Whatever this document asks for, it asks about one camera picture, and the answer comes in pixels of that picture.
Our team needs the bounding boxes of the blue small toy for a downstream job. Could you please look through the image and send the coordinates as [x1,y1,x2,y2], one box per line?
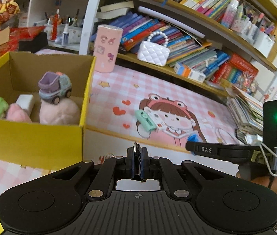
[186,134,201,155]

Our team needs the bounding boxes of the pink plush chick toy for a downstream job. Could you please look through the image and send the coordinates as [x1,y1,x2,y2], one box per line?
[39,98,81,125]

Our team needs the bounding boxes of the purple toy truck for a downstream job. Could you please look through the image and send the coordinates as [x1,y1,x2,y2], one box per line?
[38,72,72,105]

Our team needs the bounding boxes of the stack of papers and books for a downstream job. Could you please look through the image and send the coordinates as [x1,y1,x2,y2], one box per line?
[226,85,263,144]

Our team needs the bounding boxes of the pink cartoon desk mat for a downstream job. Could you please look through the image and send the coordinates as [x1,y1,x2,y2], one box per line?
[0,52,235,194]

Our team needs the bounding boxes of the yellow cardboard box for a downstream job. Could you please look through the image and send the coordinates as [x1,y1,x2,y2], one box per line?
[0,52,95,170]

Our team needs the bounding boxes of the red dictionary book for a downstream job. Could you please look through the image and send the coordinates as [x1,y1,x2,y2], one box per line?
[228,53,259,78]

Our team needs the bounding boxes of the orange white small box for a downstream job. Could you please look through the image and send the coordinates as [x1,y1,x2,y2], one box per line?
[173,63,206,83]

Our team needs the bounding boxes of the white quilted pearl handbag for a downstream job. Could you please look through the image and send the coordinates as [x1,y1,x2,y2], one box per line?
[137,31,170,67]

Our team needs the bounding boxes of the white block in box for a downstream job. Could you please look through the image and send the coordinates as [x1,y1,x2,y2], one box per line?
[16,94,35,116]

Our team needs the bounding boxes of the pink plush toy in box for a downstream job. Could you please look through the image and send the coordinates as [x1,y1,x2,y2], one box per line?
[6,103,32,123]

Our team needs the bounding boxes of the pink cylindrical sticker container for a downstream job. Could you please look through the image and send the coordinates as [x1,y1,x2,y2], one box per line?
[93,24,123,73]

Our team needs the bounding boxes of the wooden bookshelf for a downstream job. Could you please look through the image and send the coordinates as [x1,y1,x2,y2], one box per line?
[90,0,277,100]

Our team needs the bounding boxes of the white pen holder cups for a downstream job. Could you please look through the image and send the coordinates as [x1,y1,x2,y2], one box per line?
[44,24,82,43]

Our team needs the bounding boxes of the red paper decorations pile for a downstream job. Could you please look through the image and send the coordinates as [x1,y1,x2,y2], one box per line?
[0,26,48,57]

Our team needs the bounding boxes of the white storage cubby shelf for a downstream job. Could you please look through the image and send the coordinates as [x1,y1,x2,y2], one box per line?
[17,0,88,53]

